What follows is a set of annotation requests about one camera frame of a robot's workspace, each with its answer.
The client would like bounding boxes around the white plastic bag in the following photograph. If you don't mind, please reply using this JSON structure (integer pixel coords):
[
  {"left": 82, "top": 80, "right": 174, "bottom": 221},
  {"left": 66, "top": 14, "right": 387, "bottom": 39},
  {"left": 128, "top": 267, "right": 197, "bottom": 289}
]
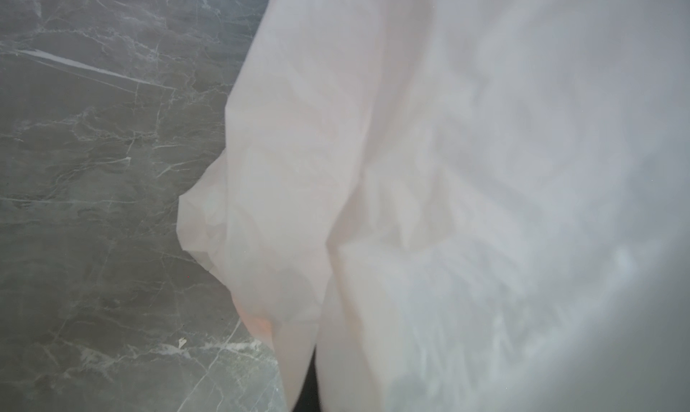
[{"left": 177, "top": 0, "right": 689, "bottom": 411}]

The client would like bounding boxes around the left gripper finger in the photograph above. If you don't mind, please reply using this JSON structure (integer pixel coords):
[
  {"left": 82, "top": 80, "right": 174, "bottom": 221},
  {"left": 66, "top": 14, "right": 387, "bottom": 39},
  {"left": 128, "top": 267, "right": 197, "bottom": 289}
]
[{"left": 293, "top": 352, "right": 322, "bottom": 412}]

